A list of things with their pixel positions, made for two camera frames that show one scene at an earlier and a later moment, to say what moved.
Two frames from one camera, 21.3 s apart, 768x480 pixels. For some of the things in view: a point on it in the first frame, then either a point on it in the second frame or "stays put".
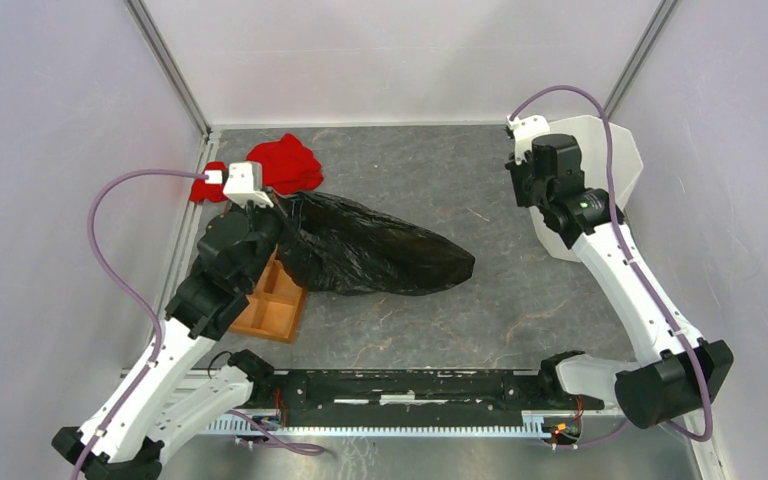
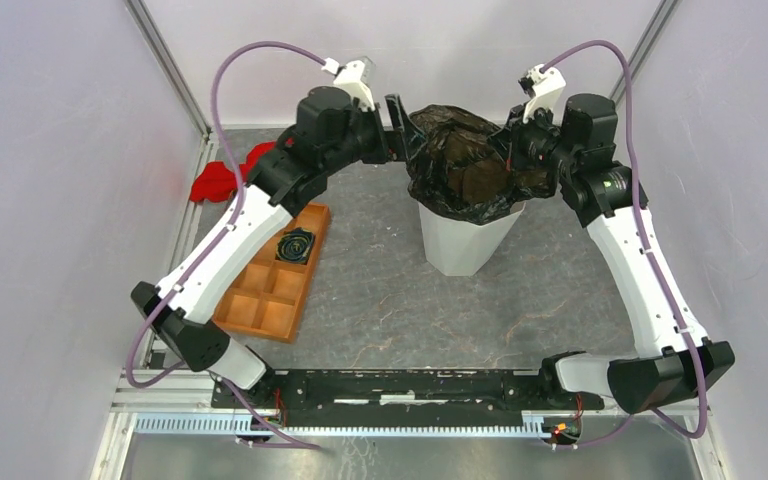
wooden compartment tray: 274,307 stays put
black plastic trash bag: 355,251 to 460,172
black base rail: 418,397 stays put
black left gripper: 273,212 to 406,142
